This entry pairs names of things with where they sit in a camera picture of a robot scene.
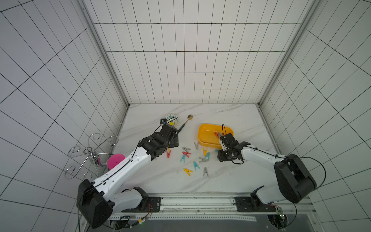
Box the yellow clothespin bottom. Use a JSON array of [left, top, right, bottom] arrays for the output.
[[184, 168, 193, 176]]

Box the blue yellow patterned bowl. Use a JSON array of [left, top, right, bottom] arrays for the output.
[[165, 114, 179, 126]]

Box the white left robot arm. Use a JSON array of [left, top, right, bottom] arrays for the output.
[[76, 124, 179, 229]]

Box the grey clothespin bottom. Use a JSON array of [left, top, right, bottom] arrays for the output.
[[203, 167, 209, 177]]

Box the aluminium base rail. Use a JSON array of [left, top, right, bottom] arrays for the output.
[[86, 192, 317, 222]]

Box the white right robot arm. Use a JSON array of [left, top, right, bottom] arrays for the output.
[[217, 133, 317, 205]]

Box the gold spoon green handle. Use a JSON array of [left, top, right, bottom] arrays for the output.
[[178, 115, 193, 132]]

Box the pink cup on rack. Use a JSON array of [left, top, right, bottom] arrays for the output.
[[107, 154, 126, 170]]

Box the yellow plastic storage box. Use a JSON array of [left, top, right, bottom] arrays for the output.
[[197, 124, 234, 149]]

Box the metal wire cup rack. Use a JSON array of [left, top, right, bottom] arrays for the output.
[[64, 133, 119, 180]]

